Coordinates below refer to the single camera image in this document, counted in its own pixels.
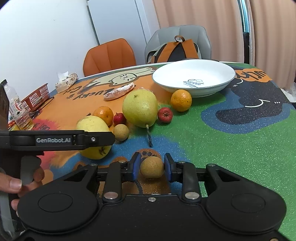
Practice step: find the small orange mandarin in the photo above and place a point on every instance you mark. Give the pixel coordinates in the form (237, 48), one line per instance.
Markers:
(105, 113)

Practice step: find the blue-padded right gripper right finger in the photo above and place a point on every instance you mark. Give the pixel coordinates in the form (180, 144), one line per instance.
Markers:
(184, 173)

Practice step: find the white ceramic plate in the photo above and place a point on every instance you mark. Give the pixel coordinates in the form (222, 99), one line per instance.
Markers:
(199, 77)

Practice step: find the beige curtain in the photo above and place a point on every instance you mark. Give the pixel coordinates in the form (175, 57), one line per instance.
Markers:
(272, 32)

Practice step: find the red plastic basket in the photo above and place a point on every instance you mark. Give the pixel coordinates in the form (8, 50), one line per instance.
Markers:
(34, 100)

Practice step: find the thin peeled pomelo segment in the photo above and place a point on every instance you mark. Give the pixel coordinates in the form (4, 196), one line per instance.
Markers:
(119, 92)

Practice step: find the grey chair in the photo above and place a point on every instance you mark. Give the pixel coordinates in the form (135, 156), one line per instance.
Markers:
(197, 33)

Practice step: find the white refrigerator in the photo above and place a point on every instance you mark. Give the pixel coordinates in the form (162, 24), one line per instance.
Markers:
(134, 21)

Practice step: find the colourful lucky cat tablecloth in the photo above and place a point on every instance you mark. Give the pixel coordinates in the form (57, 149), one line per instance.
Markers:
(247, 128)

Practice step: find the large yellow-green pear with stem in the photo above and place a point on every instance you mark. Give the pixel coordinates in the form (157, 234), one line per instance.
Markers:
(140, 108)

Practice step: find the small red hawthorn fruit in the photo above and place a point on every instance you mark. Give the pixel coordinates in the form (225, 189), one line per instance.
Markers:
(119, 118)

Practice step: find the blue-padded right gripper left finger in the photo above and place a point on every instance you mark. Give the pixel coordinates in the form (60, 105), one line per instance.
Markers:
(117, 174)

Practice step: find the orange and black backpack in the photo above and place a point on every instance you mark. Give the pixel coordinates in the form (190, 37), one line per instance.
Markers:
(179, 49)

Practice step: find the large orange mandarin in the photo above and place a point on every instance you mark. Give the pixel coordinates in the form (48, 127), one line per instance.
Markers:
(181, 100)

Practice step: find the clear plastic bottle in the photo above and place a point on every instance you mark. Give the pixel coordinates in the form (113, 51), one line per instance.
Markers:
(17, 110)

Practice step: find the yellow pear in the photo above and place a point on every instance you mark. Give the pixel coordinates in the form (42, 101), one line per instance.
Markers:
(93, 124)

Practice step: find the orange chair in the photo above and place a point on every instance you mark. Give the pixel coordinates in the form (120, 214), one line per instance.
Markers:
(109, 56)

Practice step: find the patterned tissue pack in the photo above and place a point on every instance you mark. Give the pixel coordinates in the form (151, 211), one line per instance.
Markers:
(65, 81)

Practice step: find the small brown longan fruit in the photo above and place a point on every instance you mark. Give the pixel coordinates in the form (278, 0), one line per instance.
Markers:
(152, 167)

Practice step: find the person's left hand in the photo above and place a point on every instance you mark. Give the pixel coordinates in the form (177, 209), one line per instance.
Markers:
(15, 186)

